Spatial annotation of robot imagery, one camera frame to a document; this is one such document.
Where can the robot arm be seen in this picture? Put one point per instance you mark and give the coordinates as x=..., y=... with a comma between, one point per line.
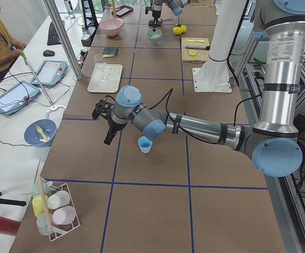
x=271, y=141
x=176, y=7

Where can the black computer mouse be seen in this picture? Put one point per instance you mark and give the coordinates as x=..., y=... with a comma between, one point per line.
x=48, y=53

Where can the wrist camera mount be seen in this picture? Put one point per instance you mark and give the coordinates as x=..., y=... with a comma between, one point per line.
x=103, y=108

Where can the pink bowl with ice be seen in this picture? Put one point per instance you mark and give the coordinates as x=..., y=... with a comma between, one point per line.
x=111, y=26

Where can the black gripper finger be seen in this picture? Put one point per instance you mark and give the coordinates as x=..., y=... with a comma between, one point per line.
x=155, y=23
x=110, y=136

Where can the red cylinder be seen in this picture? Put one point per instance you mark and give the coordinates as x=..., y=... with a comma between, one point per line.
x=8, y=226

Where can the clear plastic cup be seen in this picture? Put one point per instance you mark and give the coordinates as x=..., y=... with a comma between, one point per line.
x=42, y=225

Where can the yellow lemon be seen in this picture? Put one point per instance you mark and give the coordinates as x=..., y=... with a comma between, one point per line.
x=177, y=30
x=184, y=28

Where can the white wire cup rack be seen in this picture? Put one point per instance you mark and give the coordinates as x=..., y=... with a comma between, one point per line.
x=61, y=230

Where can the aluminium frame post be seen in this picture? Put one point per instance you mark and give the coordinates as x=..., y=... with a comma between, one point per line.
x=56, y=19

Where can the wooden cutting board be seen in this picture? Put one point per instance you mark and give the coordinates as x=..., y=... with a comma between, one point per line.
x=201, y=56

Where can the cream plastic cup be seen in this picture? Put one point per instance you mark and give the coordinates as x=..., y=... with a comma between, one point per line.
x=59, y=199

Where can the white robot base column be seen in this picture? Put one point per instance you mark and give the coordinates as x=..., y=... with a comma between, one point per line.
x=213, y=76

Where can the lemon half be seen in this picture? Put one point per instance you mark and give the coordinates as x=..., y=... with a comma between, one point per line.
x=192, y=53

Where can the clear wine glass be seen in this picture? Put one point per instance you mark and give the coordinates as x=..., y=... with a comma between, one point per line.
x=100, y=64

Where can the cream bear tray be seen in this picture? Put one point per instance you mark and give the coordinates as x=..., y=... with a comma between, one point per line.
x=106, y=81

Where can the yellow plastic knife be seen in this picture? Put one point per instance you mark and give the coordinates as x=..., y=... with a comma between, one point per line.
x=198, y=41

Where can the yellow plastic cup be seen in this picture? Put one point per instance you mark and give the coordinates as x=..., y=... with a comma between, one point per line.
x=37, y=205

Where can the light blue plastic cup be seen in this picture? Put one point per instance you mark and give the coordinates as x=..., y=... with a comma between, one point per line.
x=144, y=144

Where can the yellow plastic fork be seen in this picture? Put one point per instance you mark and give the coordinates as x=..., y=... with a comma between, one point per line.
x=40, y=131

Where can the far teach pendant tablet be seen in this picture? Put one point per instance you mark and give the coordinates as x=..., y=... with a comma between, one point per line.
x=51, y=72

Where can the blue bowl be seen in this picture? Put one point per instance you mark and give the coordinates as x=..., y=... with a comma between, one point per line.
x=32, y=137

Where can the metal rod with green tip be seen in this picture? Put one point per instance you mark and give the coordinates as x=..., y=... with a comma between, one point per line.
x=53, y=107

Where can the green bowl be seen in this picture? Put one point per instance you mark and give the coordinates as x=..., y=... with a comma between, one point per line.
x=154, y=34

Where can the black keyboard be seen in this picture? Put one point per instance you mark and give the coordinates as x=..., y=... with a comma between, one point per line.
x=53, y=37

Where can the teach pendant tablet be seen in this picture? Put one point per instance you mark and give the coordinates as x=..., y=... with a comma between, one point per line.
x=51, y=72
x=17, y=97

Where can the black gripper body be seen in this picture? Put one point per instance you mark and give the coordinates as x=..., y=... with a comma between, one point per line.
x=155, y=13
x=114, y=125

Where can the near teach pendant tablet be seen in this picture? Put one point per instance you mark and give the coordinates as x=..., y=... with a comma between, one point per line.
x=17, y=97

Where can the wooden rack handle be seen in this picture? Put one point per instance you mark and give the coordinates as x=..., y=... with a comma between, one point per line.
x=47, y=215

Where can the grey folded cloth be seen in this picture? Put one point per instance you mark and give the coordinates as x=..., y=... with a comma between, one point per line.
x=110, y=51

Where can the pink plastic cup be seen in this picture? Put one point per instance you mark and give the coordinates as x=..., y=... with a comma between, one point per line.
x=64, y=215

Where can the green plastic cup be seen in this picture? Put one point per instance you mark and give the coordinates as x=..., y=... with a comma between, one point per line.
x=36, y=189

